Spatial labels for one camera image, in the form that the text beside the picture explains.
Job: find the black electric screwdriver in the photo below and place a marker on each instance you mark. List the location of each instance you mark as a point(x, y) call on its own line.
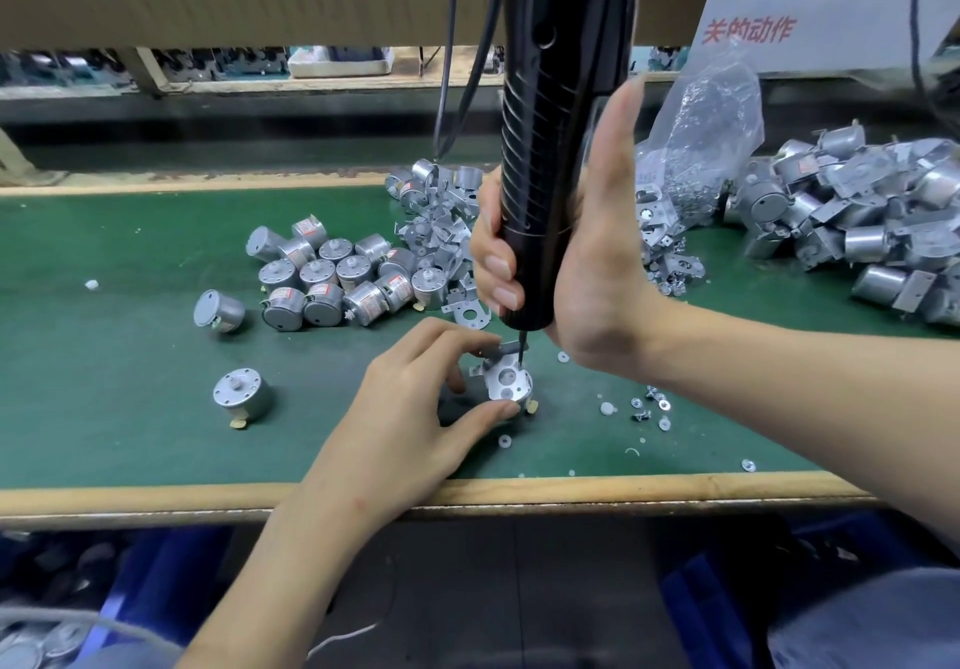
point(563, 61)

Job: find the pile of assembled motors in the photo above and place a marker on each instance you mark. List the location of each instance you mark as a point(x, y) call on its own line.
point(863, 211)

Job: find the heap of grey binned motors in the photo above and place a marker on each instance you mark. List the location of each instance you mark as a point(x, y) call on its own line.
point(45, 624)

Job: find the person's left forearm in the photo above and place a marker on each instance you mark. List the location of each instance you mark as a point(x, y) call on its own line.
point(285, 594)

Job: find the white paper sign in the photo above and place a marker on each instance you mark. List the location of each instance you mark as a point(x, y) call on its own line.
point(840, 1)

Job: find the silver round motor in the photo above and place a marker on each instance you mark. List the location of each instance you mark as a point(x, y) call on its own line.
point(513, 387)

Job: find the small clear plastic bag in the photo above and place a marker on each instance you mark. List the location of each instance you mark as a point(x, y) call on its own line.
point(705, 128)

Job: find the pile of silver motors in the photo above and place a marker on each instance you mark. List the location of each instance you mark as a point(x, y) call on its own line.
point(315, 286)

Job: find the dark blue crate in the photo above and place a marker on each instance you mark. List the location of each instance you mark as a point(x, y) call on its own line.
point(735, 601)

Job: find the scatter of small silver screws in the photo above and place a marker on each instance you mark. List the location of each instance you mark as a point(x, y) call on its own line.
point(648, 406)

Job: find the slanted wooden post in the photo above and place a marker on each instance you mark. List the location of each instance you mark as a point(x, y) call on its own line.
point(15, 163)

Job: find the grey blue trousers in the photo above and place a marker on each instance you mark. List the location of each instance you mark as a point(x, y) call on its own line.
point(870, 624)

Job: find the blue plastic bin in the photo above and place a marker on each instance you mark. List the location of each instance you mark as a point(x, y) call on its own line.
point(158, 586)

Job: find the person's left hand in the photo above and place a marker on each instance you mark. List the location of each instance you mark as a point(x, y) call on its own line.
point(390, 444)

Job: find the person's right hand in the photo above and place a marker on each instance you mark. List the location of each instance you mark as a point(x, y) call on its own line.
point(608, 286)

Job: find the green bench mat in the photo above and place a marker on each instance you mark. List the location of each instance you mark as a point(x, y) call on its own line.
point(60, 391)

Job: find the pile of metal brackets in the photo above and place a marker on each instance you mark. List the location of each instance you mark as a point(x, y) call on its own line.
point(435, 211)

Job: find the silver metal bracket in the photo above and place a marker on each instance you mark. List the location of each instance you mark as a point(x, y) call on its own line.
point(495, 366)

